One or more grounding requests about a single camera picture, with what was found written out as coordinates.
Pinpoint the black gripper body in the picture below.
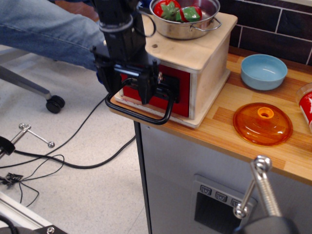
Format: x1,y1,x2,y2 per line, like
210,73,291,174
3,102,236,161
91,21,160,84

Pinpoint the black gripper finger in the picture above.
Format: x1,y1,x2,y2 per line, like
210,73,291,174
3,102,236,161
96,61,121,94
137,71,157,105

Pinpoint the red front wooden drawer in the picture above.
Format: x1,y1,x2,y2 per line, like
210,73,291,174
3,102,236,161
116,52,191,118

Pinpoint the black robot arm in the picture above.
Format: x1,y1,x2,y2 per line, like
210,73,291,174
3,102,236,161
91,0,159,104

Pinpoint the light wooden box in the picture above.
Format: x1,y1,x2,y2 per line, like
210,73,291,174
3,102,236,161
109,13,237,128

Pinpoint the steel pot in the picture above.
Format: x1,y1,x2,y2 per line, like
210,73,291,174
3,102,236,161
149,0,222,39

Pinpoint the red toy strawberry left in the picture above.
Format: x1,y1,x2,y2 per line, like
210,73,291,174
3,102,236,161
153,0,180,21

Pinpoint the red toy strawberry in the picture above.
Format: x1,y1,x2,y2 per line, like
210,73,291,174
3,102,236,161
175,5,202,22
153,0,180,21

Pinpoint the office chair base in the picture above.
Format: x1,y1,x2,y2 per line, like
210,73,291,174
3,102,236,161
0,48,65,114

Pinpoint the red toy strawberry right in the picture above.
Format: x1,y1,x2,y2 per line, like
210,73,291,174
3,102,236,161
175,5,202,22

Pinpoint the person leg in jeans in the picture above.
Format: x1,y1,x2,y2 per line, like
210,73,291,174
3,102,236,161
0,0,104,71

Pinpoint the left metal clamp screw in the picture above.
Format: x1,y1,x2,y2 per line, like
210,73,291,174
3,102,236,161
0,123,55,158

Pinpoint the metal clamp screw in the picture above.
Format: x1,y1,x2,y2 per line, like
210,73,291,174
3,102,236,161
233,155,300,234
0,123,55,158

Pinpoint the light blue bowl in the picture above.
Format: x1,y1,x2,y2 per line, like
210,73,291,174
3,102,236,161
241,54,288,91

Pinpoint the grey cabinet with panel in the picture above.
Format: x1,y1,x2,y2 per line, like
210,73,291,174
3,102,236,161
135,120,312,234

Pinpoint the orange transparent lid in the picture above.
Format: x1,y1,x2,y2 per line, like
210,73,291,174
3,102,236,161
233,102,293,147

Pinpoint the right metal clamp screw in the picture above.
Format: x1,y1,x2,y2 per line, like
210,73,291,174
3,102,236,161
233,155,300,234

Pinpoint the red white cup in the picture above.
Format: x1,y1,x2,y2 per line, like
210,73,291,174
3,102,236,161
295,83,312,131

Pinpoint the thick black floor cable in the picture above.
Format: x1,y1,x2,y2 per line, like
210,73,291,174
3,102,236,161
0,97,137,170

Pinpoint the thin black floor wire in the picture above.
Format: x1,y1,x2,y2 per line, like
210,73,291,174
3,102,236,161
0,154,65,208

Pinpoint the aluminium frame rail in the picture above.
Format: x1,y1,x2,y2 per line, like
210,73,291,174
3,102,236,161
0,192,66,234

